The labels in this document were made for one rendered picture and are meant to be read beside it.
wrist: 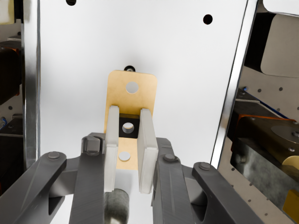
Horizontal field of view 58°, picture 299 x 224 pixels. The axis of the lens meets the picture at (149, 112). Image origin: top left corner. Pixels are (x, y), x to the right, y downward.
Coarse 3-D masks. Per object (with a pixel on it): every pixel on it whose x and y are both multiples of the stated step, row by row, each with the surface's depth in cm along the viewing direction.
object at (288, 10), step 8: (264, 0) 26; (272, 0) 26; (280, 0) 26; (288, 0) 26; (296, 0) 26; (272, 8) 26; (280, 8) 26; (288, 8) 26; (296, 8) 27; (296, 16) 28
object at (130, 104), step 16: (112, 80) 20; (128, 80) 21; (144, 80) 21; (112, 96) 21; (128, 96) 21; (144, 96) 21; (128, 112) 21; (128, 128) 22; (128, 144) 22; (128, 160) 23
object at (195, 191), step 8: (160, 144) 17; (168, 144) 17; (160, 152) 16; (168, 152) 16; (184, 168) 15; (192, 168) 15; (184, 176) 14; (192, 176) 14; (192, 184) 14; (192, 192) 14; (200, 192) 14; (192, 200) 14; (200, 200) 14
